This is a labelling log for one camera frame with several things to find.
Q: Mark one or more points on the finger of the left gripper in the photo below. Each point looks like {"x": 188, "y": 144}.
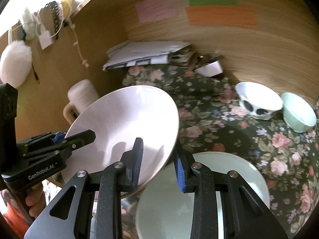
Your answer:
{"x": 74, "y": 142}
{"x": 57, "y": 137}

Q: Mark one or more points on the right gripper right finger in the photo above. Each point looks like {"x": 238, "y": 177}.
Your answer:
{"x": 183, "y": 160}

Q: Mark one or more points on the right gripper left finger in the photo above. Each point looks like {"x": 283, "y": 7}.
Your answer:
{"x": 132, "y": 161}

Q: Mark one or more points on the pink bowl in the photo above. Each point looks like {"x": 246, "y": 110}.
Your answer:
{"x": 117, "y": 119}

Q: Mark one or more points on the white panda bowl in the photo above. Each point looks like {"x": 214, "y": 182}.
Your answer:
{"x": 258, "y": 100}

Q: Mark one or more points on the mint green bowl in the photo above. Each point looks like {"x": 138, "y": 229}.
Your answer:
{"x": 297, "y": 113}

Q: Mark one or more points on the person's left hand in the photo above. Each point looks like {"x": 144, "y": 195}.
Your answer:
{"x": 35, "y": 200}

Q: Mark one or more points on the floral dark green cloth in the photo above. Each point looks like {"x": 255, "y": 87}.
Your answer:
{"x": 212, "y": 120}

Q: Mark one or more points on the white fluffy pompom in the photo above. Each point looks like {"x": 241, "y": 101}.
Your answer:
{"x": 16, "y": 63}

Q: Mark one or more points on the white small box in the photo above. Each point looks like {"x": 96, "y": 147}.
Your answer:
{"x": 210, "y": 70}

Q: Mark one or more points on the white charger plug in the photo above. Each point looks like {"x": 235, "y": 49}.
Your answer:
{"x": 45, "y": 39}

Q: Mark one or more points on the stack of papers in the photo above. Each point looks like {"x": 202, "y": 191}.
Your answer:
{"x": 128, "y": 54}

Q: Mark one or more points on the patterned headband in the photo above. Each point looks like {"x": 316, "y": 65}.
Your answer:
{"x": 57, "y": 17}

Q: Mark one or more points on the orange sticky note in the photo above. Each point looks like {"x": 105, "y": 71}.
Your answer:
{"x": 226, "y": 15}

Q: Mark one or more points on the pink sticky note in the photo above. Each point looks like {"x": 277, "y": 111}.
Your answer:
{"x": 155, "y": 10}

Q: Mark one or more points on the green sticky note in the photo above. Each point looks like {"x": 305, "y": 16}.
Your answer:
{"x": 194, "y": 3}

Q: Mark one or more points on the pink mug with handle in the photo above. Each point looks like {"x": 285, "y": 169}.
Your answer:
{"x": 80, "y": 96}

